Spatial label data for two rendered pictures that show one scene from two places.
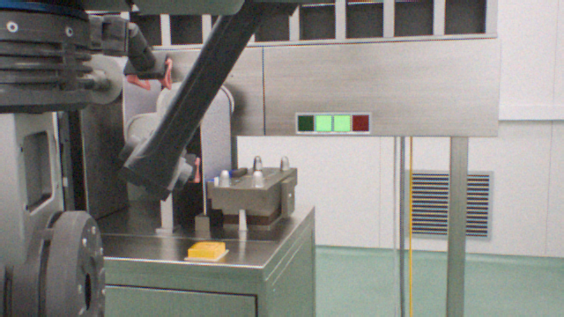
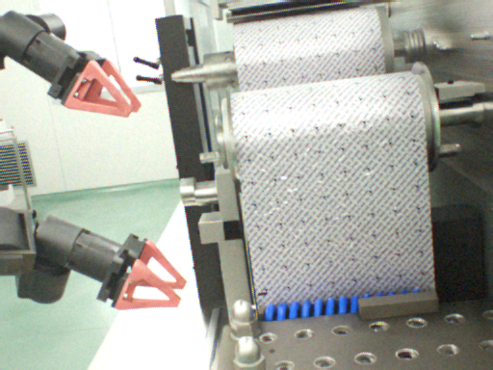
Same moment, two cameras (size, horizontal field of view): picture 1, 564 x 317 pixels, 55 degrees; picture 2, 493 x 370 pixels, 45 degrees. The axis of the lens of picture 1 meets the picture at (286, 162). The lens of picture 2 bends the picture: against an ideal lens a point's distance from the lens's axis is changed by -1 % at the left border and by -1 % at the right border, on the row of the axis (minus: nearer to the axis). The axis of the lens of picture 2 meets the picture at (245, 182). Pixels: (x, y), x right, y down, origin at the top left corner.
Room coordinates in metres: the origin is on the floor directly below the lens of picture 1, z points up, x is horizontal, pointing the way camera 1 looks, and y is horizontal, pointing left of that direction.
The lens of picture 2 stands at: (1.41, -0.49, 1.37)
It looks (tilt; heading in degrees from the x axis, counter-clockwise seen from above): 13 degrees down; 81
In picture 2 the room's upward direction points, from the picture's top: 8 degrees counter-clockwise
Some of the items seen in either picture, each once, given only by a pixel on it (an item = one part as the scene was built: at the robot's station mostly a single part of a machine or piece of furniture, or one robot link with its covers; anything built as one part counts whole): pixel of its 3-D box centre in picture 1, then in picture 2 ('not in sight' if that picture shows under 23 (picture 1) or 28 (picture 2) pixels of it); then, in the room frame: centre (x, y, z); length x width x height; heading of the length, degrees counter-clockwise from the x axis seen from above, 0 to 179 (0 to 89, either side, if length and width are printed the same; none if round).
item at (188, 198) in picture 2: not in sight; (189, 192); (1.47, 0.35, 1.18); 0.04 x 0.02 x 0.04; 76
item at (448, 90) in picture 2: not in sight; (455, 88); (1.83, 0.23, 1.28); 0.06 x 0.05 x 0.02; 166
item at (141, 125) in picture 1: (162, 130); not in sight; (1.69, 0.39, 1.17); 0.26 x 0.12 x 0.12; 166
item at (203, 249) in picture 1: (206, 250); not in sight; (1.27, 0.20, 0.91); 0.07 x 0.07 x 0.02; 76
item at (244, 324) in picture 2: (225, 178); (243, 317); (1.50, 0.17, 1.05); 0.04 x 0.04 x 0.04
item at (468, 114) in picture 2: not in sight; (452, 114); (1.82, 0.23, 1.25); 0.07 x 0.04 x 0.04; 166
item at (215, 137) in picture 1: (217, 152); (340, 242); (1.64, 0.21, 1.11); 0.23 x 0.01 x 0.18; 166
